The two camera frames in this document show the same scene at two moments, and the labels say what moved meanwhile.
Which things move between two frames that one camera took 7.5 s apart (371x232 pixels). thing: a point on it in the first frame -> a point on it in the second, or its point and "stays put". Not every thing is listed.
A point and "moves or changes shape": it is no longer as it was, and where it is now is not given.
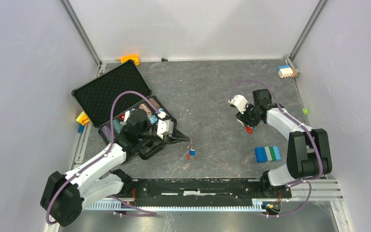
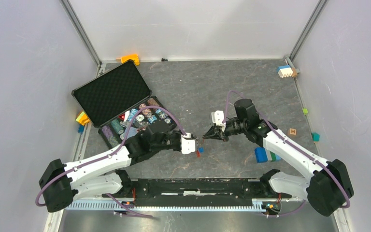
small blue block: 81,128 stays put
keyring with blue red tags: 192,152 moves or changes shape
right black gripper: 243,118 -> 211,134
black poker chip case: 120,104 stays put
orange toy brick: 135,58 stays put
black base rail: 225,190 stays put
